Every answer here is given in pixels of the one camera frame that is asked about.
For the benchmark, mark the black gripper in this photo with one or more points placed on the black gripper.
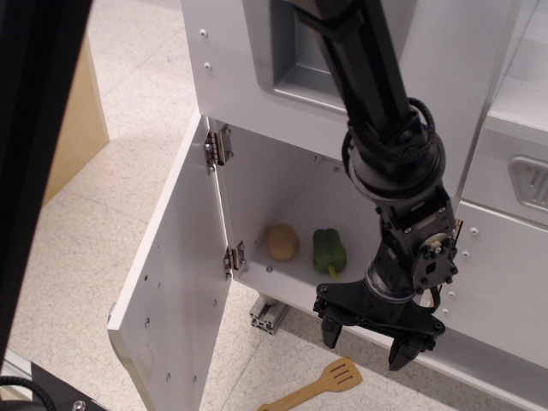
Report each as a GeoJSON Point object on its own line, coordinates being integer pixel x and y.
{"type": "Point", "coordinates": [412, 328]}

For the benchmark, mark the white low fridge door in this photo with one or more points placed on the white low fridge door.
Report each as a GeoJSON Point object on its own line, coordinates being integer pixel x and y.
{"type": "Point", "coordinates": [165, 322]}

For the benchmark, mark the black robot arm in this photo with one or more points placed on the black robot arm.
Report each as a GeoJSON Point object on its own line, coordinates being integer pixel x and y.
{"type": "Point", "coordinates": [392, 153]}

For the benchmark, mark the wooden slotted spatula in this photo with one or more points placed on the wooden slotted spatula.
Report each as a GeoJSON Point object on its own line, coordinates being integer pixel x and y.
{"type": "Point", "coordinates": [338, 376]}

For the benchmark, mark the green toy bell pepper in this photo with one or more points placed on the green toy bell pepper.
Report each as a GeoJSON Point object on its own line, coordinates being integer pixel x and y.
{"type": "Point", "coordinates": [329, 253]}

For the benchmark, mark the aluminium extrusion foot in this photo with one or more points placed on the aluminium extrusion foot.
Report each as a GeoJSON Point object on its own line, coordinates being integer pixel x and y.
{"type": "Point", "coordinates": [267, 314]}

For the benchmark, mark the toy potato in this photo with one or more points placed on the toy potato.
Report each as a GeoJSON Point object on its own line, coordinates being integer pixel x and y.
{"type": "Point", "coordinates": [282, 242]}

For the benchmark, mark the white toy kitchen cabinet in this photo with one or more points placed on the white toy kitchen cabinet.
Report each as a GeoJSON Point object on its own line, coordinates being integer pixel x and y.
{"type": "Point", "coordinates": [327, 127]}

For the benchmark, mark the upper brass oven hinge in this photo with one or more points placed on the upper brass oven hinge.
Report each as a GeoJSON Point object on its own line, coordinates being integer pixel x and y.
{"type": "Point", "coordinates": [457, 230]}

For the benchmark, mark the lower metal door hinge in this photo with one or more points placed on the lower metal door hinge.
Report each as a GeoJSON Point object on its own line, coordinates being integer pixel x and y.
{"type": "Point", "coordinates": [234, 261]}

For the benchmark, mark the metal door hinge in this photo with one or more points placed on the metal door hinge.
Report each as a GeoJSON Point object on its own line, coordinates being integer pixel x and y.
{"type": "Point", "coordinates": [217, 148]}
{"type": "Point", "coordinates": [234, 261]}

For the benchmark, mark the upper metal door hinge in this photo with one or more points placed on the upper metal door hinge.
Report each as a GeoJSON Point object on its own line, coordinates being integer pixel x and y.
{"type": "Point", "coordinates": [217, 148]}

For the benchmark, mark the plywood panel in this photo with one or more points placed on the plywood panel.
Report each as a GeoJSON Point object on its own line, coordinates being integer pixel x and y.
{"type": "Point", "coordinates": [83, 133]}

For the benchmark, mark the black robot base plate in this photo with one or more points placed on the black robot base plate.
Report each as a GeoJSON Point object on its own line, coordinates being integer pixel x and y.
{"type": "Point", "coordinates": [63, 395]}

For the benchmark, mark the aluminium frame rail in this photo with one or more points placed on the aluminium frame rail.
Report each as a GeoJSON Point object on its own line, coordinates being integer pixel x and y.
{"type": "Point", "coordinates": [15, 365]}

